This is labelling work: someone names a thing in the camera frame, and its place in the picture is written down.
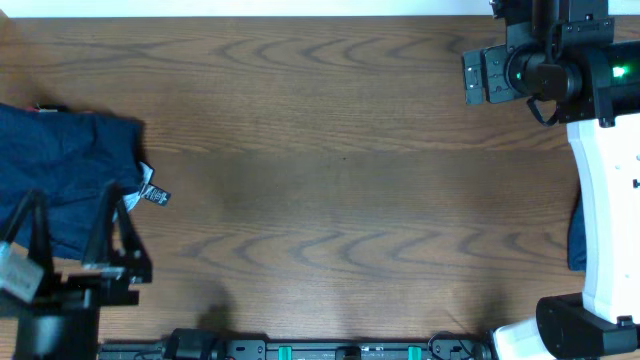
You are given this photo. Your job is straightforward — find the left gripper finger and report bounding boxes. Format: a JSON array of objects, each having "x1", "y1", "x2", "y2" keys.
[
  {"x1": 81, "y1": 182, "x2": 152, "y2": 273},
  {"x1": 1, "y1": 190, "x2": 54, "y2": 280}
]

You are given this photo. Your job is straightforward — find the navy blue shorts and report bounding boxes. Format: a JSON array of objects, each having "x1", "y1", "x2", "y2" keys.
[{"x1": 1, "y1": 105, "x2": 143, "y2": 260}]

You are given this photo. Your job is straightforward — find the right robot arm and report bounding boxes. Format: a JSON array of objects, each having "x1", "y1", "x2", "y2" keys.
[{"x1": 462, "y1": 1, "x2": 639, "y2": 359}]

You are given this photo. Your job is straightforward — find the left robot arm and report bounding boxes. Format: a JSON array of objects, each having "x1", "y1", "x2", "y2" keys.
[{"x1": 1, "y1": 182, "x2": 152, "y2": 359}]

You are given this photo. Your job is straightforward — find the black patterned folded garment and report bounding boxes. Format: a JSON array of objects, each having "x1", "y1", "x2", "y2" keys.
[{"x1": 115, "y1": 102, "x2": 173, "y2": 214}]

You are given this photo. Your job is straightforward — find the navy blue garment pile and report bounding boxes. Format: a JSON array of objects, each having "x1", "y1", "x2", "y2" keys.
[{"x1": 567, "y1": 198, "x2": 587, "y2": 272}]

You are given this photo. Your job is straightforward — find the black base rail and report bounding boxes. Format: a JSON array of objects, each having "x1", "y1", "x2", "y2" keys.
[{"x1": 97, "y1": 328, "x2": 497, "y2": 360}]

